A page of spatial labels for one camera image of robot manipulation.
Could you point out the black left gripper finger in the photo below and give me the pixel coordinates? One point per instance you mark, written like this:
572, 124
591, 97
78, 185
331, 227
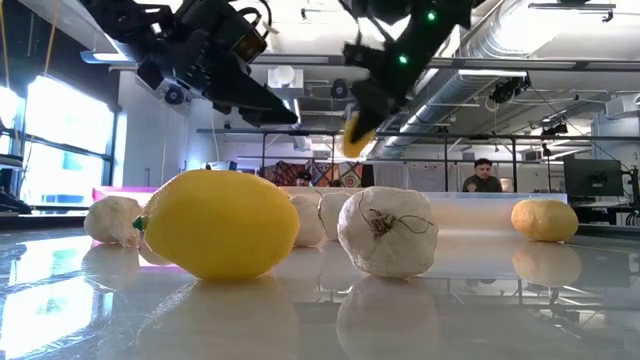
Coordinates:
260, 100
260, 120

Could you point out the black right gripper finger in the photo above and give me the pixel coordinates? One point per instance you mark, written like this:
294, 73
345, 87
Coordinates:
372, 110

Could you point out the yellow lemon with green stem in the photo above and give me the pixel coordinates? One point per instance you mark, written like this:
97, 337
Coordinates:
220, 225

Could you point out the white garlic bulb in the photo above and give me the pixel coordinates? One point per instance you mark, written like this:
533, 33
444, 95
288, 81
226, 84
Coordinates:
332, 215
112, 220
307, 222

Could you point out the orange-yellow lemon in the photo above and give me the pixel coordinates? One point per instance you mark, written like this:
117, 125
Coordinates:
545, 220

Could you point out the white ceiling box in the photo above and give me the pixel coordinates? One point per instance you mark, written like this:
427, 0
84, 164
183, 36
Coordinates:
285, 82

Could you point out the round black ceiling device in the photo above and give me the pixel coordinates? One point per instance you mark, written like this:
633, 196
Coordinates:
339, 89
174, 96

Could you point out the colourful patterned quilt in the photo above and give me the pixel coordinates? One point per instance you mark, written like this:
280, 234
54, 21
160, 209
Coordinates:
345, 175

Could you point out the person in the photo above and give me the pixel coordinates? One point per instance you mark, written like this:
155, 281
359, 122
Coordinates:
482, 180
303, 179

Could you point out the long ceiling light fixture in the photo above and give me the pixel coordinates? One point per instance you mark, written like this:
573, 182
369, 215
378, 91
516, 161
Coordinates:
110, 57

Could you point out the white hanging cloth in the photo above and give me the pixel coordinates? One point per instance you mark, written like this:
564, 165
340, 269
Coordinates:
425, 177

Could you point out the orange translucent plastic bin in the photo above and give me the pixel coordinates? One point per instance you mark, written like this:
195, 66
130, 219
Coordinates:
330, 189

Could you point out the garlic bulb with brown roots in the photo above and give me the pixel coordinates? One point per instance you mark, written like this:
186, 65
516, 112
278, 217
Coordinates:
390, 240

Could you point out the large glass window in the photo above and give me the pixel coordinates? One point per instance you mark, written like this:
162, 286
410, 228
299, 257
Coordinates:
65, 115

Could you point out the pink translucent plastic bin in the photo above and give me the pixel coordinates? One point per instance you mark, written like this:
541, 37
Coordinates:
120, 190

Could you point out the clear plastic bin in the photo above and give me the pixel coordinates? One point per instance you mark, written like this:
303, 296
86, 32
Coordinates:
475, 210

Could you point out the black ceiling spotlight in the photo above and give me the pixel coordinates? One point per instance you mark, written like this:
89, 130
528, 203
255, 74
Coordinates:
555, 129

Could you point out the black computer monitor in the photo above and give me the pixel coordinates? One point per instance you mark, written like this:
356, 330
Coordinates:
593, 177

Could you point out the white air conditioning unit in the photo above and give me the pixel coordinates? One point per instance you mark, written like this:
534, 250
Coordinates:
622, 106

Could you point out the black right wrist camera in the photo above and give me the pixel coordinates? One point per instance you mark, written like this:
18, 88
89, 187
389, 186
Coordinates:
362, 54

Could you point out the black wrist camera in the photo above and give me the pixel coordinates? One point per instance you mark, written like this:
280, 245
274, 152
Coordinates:
245, 40
362, 54

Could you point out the silver ventilation duct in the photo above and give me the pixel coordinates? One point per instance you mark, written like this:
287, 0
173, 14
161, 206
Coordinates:
450, 90

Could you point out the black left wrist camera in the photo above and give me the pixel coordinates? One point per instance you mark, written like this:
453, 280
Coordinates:
245, 40

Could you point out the black metal rack frame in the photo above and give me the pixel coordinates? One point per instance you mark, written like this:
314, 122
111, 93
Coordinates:
514, 160

